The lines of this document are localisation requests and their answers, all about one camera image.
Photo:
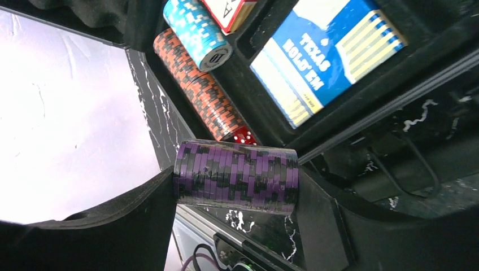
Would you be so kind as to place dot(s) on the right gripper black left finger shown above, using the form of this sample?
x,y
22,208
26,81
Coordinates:
x,y
129,232

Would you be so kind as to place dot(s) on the red playing card box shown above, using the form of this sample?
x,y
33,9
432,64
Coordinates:
x,y
229,14

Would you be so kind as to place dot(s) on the red dice in case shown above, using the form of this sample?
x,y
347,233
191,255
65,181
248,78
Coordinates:
x,y
244,136

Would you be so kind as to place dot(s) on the orange black poker chip stack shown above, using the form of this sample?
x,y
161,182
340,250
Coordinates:
x,y
204,94

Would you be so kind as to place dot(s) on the purple poker chip stack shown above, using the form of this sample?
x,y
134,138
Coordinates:
x,y
230,175

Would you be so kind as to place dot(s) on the light blue poker chip stack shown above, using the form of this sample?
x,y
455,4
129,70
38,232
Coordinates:
x,y
198,32

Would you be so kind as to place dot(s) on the blue playing card box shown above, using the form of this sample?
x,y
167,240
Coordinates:
x,y
320,50

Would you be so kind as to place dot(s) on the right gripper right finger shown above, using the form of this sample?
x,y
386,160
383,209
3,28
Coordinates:
x,y
342,231

